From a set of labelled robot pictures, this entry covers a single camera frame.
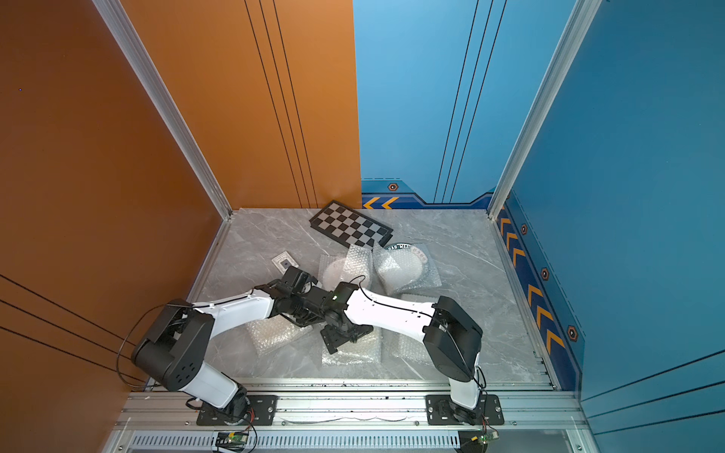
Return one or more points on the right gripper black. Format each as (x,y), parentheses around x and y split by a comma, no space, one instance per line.
(331,342)

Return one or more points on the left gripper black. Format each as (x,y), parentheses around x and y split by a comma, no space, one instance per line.
(313,319)

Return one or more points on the bubble wrap sheet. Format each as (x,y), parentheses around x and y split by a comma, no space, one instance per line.
(367,350)

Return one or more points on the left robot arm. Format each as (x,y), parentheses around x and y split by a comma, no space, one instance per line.
(174,348)

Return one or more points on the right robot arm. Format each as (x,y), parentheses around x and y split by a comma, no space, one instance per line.
(449,334)

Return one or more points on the left bubble wrapped plate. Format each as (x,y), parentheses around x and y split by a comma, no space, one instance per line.
(269,335)

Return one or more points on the patterned plate in bubble wrap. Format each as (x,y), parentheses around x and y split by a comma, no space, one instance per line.
(404,267)

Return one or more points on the small square marker tile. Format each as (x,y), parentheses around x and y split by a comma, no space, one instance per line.
(284,261)

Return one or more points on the black white checkerboard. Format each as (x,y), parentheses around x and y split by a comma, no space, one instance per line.
(347,227)

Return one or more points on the left circuit board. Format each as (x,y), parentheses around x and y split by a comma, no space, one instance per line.
(231,441)

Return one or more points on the circuit board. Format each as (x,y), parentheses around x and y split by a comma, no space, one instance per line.
(476,441)
(231,441)

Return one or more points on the right circuit board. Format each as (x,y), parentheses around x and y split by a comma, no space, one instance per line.
(476,441)

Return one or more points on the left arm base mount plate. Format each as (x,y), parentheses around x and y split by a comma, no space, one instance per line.
(258,411)

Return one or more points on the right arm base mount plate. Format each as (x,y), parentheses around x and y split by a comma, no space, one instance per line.
(441,411)

